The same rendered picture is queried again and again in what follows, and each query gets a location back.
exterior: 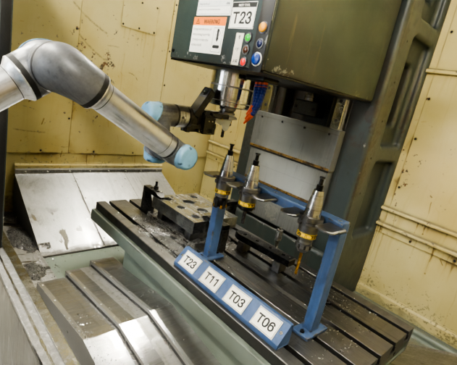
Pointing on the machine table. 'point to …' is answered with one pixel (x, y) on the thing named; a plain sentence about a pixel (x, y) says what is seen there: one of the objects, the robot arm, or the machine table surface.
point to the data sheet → (214, 7)
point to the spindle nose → (231, 90)
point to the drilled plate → (164, 206)
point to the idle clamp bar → (279, 263)
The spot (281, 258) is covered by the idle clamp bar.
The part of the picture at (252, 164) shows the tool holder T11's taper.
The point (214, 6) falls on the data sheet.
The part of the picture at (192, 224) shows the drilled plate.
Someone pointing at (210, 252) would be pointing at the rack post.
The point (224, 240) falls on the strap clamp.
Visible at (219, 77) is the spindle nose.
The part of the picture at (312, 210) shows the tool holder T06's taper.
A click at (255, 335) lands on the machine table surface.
